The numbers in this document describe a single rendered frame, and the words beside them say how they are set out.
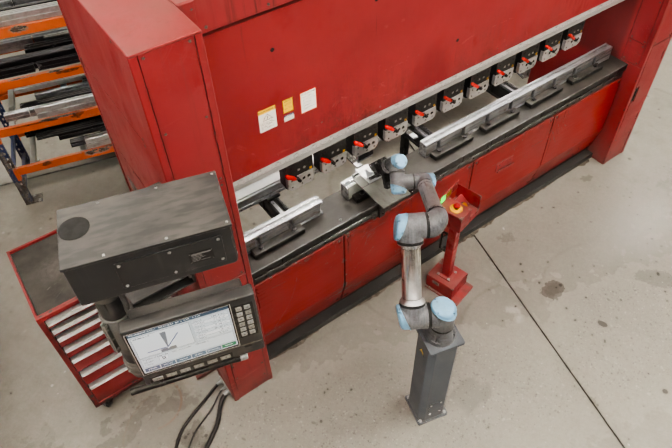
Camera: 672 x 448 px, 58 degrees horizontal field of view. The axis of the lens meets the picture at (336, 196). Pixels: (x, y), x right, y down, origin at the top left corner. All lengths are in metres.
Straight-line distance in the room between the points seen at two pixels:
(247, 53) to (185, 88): 0.41
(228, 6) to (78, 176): 3.15
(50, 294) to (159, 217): 1.32
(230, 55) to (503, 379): 2.44
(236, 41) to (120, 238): 0.89
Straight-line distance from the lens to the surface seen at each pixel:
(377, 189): 3.24
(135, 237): 1.90
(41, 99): 4.77
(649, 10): 4.52
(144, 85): 2.04
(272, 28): 2.45
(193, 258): 1.94
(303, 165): 2.94
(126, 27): 2.12
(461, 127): 3.71
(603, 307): 4.27
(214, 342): 2.30
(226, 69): 2.42
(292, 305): 3.50
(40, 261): 3.32
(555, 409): 3.82
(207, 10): 2.25
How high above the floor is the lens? 3.32
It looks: 46 degrees down
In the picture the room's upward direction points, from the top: 2 degrees counter-clockwise
